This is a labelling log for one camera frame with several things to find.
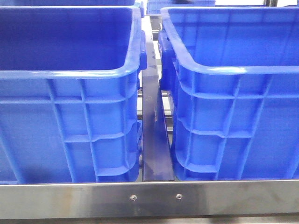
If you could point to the steel divider bar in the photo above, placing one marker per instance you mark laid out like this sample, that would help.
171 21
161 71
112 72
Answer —
156 157

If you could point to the left blue plastic bin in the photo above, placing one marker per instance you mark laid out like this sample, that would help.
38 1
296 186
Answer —
68 94

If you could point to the blue plastic bin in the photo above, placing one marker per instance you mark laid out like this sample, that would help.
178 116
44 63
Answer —
235 92
68 94

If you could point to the right blue plastic bin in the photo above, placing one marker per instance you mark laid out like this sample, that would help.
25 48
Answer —
235 92

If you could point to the rear left blue bin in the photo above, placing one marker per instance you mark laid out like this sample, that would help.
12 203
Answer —
136 3

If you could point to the stainless steel front rail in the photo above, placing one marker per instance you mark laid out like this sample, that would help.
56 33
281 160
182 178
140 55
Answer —
149 199

